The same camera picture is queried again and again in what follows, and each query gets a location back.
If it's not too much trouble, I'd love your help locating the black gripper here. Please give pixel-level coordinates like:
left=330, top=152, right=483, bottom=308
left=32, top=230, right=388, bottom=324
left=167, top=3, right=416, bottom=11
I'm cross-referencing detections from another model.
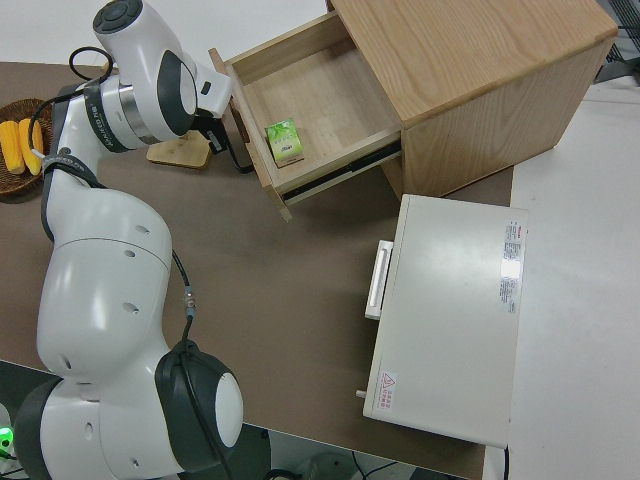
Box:
left=192, top=113, right=230, bottom=156

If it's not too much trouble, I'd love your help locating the light wooden drawer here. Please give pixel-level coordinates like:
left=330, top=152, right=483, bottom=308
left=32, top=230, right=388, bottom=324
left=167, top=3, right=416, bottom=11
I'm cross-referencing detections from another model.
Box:
left=208, top=12, right=403, bottom=222

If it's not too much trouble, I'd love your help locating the wooden mug stand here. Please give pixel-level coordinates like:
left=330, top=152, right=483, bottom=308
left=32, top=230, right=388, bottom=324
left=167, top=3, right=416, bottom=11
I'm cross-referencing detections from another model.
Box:
left=146, top=130, right=214, bottom=170

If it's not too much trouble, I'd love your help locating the green paper box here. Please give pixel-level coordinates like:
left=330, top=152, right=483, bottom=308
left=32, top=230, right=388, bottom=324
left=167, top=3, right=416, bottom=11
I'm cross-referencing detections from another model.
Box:
left=264, top=118, right=306, bottom=169

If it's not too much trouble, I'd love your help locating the brown table mat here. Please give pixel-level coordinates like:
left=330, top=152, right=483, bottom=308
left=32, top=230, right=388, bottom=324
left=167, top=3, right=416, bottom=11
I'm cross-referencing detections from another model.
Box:
left=0, top=59, right=516, bottom=480

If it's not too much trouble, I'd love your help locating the yellow corn cob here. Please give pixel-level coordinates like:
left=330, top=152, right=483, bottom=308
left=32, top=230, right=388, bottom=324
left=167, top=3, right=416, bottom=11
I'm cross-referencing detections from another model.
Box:
left=18, top=117, right=45, bottom=176
left=0, top=119, right=24, bottom=175

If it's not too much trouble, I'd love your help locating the round wicker basket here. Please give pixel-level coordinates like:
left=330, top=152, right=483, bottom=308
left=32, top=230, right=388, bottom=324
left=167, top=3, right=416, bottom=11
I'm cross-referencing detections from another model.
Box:
left=0, top=98, right=54, bottom=204

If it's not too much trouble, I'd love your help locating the light wooden cabinet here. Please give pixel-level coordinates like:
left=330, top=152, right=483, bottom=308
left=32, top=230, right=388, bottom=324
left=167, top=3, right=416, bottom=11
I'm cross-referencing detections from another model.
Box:
left=326, top=0, right=619, bottom=199

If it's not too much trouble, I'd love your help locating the cream toaster oven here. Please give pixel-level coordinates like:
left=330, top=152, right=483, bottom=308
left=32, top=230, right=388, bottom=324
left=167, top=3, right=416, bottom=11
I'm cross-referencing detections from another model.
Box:
left=355, top=193, right=530, bottom=450

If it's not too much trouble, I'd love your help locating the black mesh panel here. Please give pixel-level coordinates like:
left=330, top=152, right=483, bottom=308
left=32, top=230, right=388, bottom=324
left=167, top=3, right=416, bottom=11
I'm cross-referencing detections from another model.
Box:
left=605, top=0, right=640, bottom=76

